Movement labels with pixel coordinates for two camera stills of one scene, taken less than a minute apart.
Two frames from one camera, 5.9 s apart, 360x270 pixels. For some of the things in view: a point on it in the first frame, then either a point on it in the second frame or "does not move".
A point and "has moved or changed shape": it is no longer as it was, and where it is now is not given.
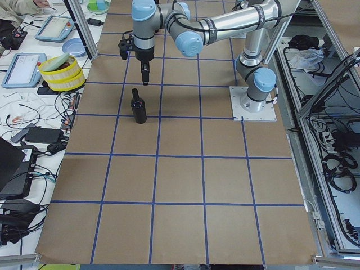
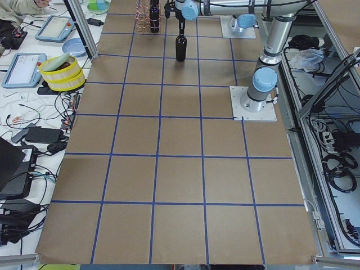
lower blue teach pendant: x=22 y=71 does not move
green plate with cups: x=98 y=7 does not move
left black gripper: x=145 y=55 to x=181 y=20
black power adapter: x=37 y=134 does not move
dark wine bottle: x=138 y=105 has moved or changed shape
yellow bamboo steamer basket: x=62 y=73 does not move
